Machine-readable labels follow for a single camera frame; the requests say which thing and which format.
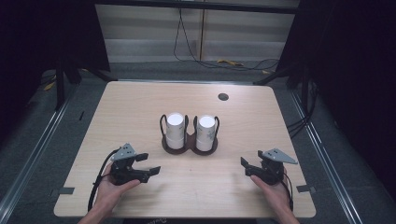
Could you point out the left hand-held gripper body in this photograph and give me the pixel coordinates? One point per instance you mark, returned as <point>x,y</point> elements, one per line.
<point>123,169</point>

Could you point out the person's right hand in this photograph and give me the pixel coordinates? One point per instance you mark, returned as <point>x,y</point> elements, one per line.
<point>274,194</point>

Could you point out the yellow floor tape strip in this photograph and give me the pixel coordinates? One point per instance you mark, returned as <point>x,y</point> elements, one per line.
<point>49,86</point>
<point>229,62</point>

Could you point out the black overhead beam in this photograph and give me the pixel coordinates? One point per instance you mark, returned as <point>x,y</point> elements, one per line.
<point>199,5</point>

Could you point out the dark round table grommet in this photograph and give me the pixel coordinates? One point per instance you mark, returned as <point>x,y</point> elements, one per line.
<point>223,96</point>

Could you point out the person's left hand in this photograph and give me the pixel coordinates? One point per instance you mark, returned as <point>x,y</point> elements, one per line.
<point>109,193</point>

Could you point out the metal floor rail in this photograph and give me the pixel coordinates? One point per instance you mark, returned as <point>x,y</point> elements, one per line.
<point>323,152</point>
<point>34,152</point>

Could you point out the stack of white paper cups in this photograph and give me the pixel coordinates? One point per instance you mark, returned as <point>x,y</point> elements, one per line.
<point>175,130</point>
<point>206,133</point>

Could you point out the person's dark clothing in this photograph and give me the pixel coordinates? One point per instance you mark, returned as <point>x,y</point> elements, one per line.
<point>193,221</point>

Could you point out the black metal stand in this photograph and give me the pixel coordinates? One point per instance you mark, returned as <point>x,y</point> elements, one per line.
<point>274,76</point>
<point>59,87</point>

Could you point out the grey tape piece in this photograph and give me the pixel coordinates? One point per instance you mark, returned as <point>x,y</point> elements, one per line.
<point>306,188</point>
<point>66,190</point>

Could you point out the black curtain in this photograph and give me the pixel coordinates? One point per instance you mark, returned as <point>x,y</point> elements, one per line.
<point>351,62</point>
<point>46,31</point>

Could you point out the brown double cup holder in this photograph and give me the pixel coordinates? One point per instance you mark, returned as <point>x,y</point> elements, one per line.
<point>189,143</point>

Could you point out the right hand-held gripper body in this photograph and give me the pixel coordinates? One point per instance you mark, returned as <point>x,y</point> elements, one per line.
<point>272,169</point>

